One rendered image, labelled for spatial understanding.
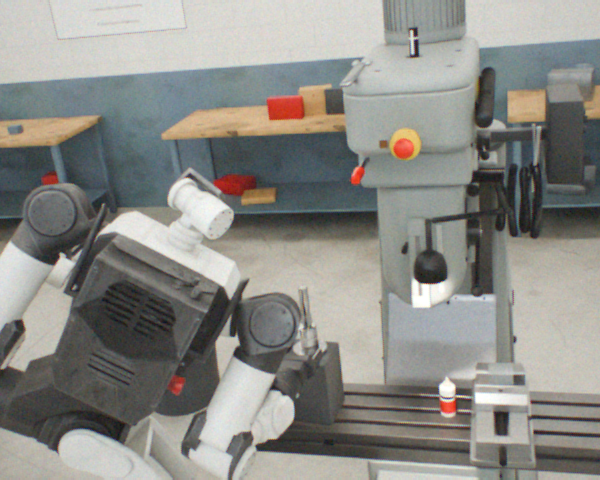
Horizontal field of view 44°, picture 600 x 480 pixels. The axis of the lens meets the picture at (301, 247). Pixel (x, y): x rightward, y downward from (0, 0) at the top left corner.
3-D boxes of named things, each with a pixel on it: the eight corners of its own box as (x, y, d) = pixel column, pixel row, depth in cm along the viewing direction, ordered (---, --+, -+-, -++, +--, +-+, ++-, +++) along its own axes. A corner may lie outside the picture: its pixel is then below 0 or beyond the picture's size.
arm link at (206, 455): (261, 455, 158) (220, 500, 141) (219, 432, 161) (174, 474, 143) (277, 413, 155) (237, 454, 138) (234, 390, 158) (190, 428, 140)
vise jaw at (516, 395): (527, 413, 183) (527, 399, 181) (475, 411, 186) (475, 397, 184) (526, 398, 188) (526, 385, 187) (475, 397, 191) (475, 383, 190)
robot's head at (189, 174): (190, 218, 132) (220, 187, 134) (158, 192, 136) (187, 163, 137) (200, 233, 138) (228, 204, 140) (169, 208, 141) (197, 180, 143)
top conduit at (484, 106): (493, 128, 146) (493, 110, 145) (471, 129, 148) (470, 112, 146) (495, 80, 186) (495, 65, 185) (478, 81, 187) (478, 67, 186)
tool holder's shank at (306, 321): (314, 322, 196) (310, 284, 192) (311, 328, 193) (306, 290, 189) (303, 322, 197) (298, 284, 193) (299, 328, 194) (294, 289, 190)
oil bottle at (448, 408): (455, 418, 196) (454, 382, 191) (440, 417, 197) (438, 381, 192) (456, 408, 199) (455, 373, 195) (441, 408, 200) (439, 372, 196)
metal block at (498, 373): (513, 394, 189) (513, 374, 186) (488, 394, 190) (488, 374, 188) (512, 383, 193) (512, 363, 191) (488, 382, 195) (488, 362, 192)
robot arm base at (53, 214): (57, 273, 129) (106, 228, 129) (1, 219, 126) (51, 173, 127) (70, 262, 143) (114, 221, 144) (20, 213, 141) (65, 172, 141)
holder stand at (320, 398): (331, 426, 198) (324, 361, 191) (256, 416, 206) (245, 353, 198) (345, 399, 209) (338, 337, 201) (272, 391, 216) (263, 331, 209)
